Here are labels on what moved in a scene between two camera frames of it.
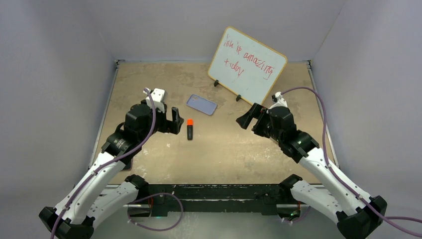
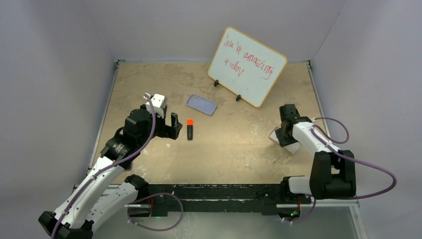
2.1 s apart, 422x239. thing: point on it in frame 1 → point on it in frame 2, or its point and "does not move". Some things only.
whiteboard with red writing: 246,66 does not move
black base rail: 220,200 does not move
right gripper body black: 263,127 → 284,138
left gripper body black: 162,124 does not move
